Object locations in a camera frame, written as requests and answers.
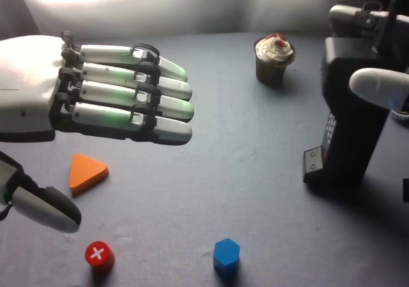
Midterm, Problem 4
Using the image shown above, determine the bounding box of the blue hexagon block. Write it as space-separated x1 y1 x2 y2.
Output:
213 238 241 274

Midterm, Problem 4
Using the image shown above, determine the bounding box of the orange triangle block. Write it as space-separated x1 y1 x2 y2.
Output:
68 153 109 195

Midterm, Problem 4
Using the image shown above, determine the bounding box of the black handheld device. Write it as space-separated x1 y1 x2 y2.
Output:
302 0 403 187

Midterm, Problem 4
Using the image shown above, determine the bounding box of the white backdrop cloth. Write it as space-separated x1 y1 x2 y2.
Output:
0 0 409 42

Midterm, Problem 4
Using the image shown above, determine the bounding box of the toy cupcake with white frosting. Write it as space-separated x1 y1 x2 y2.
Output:
254 33 297 86

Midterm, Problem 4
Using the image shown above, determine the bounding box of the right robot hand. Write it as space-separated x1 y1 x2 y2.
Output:
328 0 409 123

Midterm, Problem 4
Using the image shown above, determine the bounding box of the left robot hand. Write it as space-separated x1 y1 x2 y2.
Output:
0 30 195 227

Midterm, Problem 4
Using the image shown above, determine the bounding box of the grey tablecloth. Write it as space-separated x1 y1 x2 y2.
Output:
0 31 409 287

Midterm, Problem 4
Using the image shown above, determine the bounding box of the red cylinder block white cross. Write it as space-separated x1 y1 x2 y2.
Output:
84 240 115 274

